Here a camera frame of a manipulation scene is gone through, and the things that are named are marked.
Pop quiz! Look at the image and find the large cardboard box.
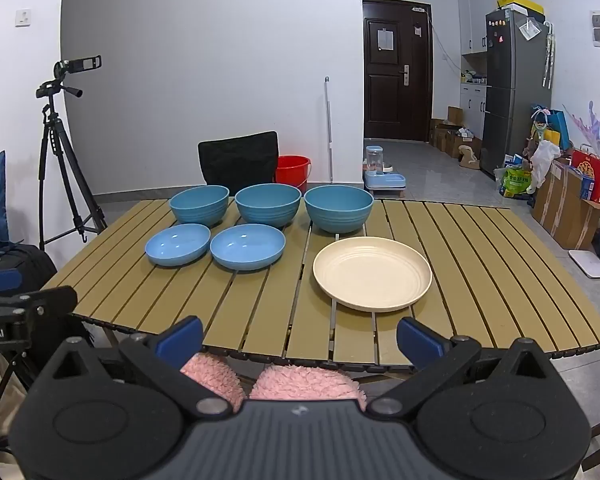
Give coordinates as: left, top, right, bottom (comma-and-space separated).
532, 157, 600, 251

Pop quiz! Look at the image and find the white base cabinet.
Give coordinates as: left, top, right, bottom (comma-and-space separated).
460, 84, 488, 136

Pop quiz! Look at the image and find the dark brown door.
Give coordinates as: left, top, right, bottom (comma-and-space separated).
362, 0, 433, 143

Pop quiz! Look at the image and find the white wall cabinet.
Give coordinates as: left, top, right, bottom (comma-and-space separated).
457, 0, 516, 56

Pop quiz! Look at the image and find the shallow blue plate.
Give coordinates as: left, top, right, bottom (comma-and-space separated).
210, 223, 286, 271
145, 223, 212, 267

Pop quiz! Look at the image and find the white flat mop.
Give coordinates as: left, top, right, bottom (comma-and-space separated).
324, 76, 335, 183

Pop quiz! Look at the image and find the black bag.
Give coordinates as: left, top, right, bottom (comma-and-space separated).
0, 242, 96, 361

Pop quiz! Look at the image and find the green printed bag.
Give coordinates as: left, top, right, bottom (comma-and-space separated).
500, 166, 532, 198

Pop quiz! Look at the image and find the white bathroom scale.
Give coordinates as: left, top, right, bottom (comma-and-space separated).
568, 249, 600, 279

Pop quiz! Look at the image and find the red bucket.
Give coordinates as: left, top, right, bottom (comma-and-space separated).
275, 155, 312, 192

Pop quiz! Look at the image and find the black camcorder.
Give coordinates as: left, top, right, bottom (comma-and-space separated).
54, 55, 102, 79

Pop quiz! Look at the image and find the blue gift bag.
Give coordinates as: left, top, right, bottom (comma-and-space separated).
532, 106, 571, 148

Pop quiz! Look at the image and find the red gift box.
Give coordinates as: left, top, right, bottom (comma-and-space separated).
570, 149, 600, 205

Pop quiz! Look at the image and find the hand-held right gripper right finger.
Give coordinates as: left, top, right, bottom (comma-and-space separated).
367, 316, 556, 421

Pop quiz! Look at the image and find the cream round plate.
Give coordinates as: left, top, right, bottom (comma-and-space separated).
313, 237, 433, 311

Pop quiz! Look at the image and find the blue pet water dispenser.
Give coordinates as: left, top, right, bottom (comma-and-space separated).
364, 146, 407, 200

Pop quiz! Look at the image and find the white plastic bag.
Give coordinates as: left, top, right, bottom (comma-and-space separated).
530, 140, 561, 191

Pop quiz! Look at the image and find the black tripod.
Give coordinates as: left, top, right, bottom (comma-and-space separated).
35, 80, 108, 252

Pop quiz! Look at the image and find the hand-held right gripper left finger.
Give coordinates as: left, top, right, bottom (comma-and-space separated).
50, 316, 237, 423

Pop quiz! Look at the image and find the grey fridge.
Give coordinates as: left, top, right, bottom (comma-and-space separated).
480, 7, 553, 176

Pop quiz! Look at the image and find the pink fluffy clothing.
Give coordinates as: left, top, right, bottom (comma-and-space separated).
180, 352, 368, 413

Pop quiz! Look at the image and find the black chair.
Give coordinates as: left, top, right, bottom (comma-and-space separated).
198, 131, 280, 196

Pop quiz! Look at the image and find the yellow box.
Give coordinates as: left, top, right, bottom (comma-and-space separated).
497, 0, 545, 15

